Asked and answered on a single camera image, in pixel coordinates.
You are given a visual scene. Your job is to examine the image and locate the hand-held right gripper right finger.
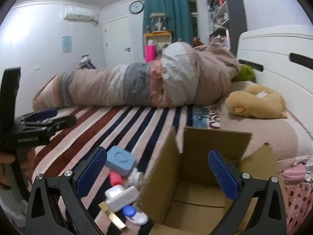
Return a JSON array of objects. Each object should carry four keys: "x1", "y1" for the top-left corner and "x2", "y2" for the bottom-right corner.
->
[{"x1": 208, "y1": 149, "x2": 287, "y2": 235}]

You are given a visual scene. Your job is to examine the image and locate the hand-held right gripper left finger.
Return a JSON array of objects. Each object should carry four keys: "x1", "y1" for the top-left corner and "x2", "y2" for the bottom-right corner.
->
[{"x1": 25, "y1": 146, "x2": 108, "y2": 235}]

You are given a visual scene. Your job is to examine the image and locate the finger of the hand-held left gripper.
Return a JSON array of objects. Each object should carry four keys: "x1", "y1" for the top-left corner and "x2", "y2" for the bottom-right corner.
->
[
  {"x1": 16, "y1": 109, "x2": 58, "y2": 125},
  {"x1": 23, "y1": 115, "x2": 77, "y2": 131}
]

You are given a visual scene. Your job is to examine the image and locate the small pink bottle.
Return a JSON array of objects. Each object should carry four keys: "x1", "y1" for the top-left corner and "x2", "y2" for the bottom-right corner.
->
[{"x1": 109, "y1": 171, "x2": 124, "y2": 186}]

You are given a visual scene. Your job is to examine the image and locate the light blue square case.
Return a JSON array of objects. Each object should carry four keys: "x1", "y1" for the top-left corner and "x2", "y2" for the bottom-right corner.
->
[{"x1": 106, "y1": 146, "x2": 136, "y2": 177}]

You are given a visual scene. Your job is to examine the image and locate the brown cardboard box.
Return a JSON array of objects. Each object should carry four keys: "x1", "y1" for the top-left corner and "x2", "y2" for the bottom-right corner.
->
[{"x1": 137, "y1": 126, "x2": 285, "y2": 235}]

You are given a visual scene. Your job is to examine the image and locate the white plastic case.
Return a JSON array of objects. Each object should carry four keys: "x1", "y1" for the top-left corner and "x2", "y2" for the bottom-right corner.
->
[{"x1": 105, "y1": 185, "x2": 140, "y2": 212}]

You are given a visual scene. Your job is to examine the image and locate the white bottle with clear cap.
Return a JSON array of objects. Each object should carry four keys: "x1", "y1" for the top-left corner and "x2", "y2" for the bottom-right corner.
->
[{"x1": 127, "y1": 168, "x2": 144, "y2": 186}]

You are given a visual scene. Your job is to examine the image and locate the gold tube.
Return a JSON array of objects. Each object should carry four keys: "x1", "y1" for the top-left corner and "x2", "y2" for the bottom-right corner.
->
[{"x1": 98, "y1": 201, "x2": 128, "y2": 230}]

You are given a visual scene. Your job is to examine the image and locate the blue white contact lens case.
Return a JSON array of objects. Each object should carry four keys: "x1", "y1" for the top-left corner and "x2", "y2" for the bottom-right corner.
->
[{"x1": 122, "y1": 205, "x2": 149, "y2": 225}]

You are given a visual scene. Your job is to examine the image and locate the person's left hand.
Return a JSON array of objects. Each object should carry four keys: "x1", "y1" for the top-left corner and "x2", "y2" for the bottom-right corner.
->
[{"x1": 0, "y1": 149, "x2": 35, "y2": 190}]

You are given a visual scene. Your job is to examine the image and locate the striped plush blanket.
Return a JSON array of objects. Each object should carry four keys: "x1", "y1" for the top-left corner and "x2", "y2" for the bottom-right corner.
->
[{"x1": 24, "y1": 104, "x2": 222, "y2": 235}]

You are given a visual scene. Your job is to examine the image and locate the pink grey rolled quilt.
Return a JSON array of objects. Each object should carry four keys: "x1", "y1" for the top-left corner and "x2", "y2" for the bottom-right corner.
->
[{"x1": 32, "y1": 35, "x2": 241, "y2": 108}]

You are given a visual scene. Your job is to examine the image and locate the pink cloth pouch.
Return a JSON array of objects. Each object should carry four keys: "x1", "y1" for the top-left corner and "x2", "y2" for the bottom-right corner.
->
[{"x1": 281, "y1": 163, "x2": 307, "y2": 183}]

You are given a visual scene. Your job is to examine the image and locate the tan plush toy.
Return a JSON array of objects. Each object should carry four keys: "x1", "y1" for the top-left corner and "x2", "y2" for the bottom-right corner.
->
[{"x1": 225, "y1": 84, "x2": 288, "y2": 119}]

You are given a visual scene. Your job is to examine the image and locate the pink polka dot cloth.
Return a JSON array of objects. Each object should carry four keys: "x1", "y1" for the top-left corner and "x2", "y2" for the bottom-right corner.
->
[{"x1": 285, "y1": 176, "x2": 313, "y2": 228}]

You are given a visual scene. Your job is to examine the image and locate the white door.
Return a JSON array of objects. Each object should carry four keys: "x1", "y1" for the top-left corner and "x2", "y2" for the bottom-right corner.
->
[{"x1": 104, "y1": 16, "x2": 132, "y2": 69}]

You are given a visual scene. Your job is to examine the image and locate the green plush toy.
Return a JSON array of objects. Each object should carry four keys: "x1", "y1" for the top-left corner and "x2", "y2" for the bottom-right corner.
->
[{"x1": 231, "y1": 64, "x2": 256, "y2": 82}]

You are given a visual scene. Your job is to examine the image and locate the white air conditioner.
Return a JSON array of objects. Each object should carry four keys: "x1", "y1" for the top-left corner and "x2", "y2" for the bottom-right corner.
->
[{"x1": 63, "y1": 5, "x2": 99, "y2": 25}]

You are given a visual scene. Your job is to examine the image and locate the pink bag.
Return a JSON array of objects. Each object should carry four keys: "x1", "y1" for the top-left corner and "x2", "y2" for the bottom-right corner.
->
[{"x1": 145, "y1": 39, "x2": 157, "y2": 63}]

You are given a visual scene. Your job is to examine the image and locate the yellow shelf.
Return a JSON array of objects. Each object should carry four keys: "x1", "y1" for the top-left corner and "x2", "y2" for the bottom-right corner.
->
[{"x1": 144, "y1": 30, "x2": 172, "y2": 54}]

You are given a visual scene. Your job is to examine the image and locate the white bed headboard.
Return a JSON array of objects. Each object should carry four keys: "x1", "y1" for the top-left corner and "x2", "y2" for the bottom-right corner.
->
[{"x1": 236, "y1": 24, "x2": 313, "y2": 137}]

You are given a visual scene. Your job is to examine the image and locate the glass display case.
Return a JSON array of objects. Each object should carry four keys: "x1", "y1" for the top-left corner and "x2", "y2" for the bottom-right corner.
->
[{"x1": 150, "y1": 13, "x2": 168, "y2": 32}]

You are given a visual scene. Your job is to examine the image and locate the teal curtain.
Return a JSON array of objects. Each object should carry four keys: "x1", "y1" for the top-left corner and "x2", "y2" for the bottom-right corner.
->
[{"x1": 142, "y1": 0, "x2": 193, "y2": 59}]

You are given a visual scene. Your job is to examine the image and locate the dark tall bookshelf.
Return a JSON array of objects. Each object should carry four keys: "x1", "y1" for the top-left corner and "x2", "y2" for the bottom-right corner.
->
[{"x1": 207, "y1": 0, "x2": 247, "y2": 54}]

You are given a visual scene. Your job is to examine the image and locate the window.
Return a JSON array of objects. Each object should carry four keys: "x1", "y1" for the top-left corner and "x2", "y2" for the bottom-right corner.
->
[{"x1": 188, "y1": 0, "x2": 198, "y2": 37}]

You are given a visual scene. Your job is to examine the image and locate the light blue wall poster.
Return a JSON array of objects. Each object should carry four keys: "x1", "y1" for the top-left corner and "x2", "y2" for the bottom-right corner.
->
[{"x1": 62, "y1": 36, "x2": 73, "y2": 54}]

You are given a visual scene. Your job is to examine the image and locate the round wall clock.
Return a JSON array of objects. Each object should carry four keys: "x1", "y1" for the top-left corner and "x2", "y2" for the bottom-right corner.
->
[{"x1": 129, "y1": 1, "x2": 144, "y2": 14}]

